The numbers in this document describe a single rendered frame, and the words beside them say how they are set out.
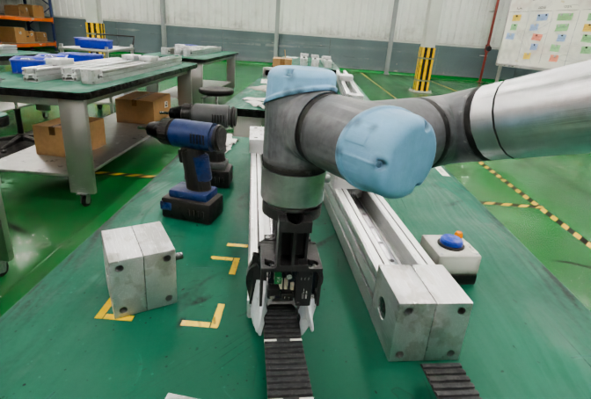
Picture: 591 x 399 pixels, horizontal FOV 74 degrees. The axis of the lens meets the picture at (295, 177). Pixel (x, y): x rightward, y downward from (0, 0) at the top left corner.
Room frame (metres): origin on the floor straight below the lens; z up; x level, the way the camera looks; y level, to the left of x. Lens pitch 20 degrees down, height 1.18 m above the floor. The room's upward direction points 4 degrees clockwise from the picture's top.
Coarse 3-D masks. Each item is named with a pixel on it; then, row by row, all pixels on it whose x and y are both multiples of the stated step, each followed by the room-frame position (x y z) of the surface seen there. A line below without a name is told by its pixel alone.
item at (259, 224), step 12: (252, 156) 1.01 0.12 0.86; (252, 168) 0.92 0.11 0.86; (252, 180) 0.83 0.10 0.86; (252, 192) 0.76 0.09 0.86; (252, 204) 0.70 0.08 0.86; (252, 216) 0.65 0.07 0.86; (264, 216) 0.66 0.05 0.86; (252, 228) 0.60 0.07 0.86; (264, 228) 0.61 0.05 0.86; (252, 240) 0.56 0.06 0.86; (276, 300) 0.49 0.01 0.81
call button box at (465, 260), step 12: (432, 240) 0.66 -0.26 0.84; (432, 252) 0.63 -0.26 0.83; (444, 252) 0.61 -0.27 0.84; (456, 252) 0.62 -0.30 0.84; (468, 252) 0.62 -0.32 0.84; (444, 264) 0.60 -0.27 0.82; (456, 264) 0.60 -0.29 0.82; (468, 264) 0.61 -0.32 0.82; (456, 276) 0.60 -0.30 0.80; (468, 276) 0.61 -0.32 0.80
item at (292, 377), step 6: (270, 372) 0.36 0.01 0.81; (276, 372) 0.36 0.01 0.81; (282, 372) 0.36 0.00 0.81; (288, 372) 0.36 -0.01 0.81; (294, 372) 0.36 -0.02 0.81; (300, 372) 0.36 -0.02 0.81; (306, 372) 0.36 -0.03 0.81; (270, 378) 0.35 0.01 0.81; (276, 378) 0.35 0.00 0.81; (282, 378) 0.35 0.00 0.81; (288, 378) 0.35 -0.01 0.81; (294, 378) 0.35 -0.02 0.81; (300, 378) 0.35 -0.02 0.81; (306, 378) 0.35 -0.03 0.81; (270, 384) 0.34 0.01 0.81
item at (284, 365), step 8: (272, 360) 0.38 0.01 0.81; (280, 360) 0.38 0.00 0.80; (288, 360) 0.38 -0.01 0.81; (296, 360) 0.38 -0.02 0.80; (304, 360) 0.38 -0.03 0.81; (272, 368) 0.36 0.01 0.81; (280, 368) 0.36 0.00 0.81; (288, 368) 0.36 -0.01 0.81; (296, 368) 0.37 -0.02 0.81; (304, 368) 0.37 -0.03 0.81
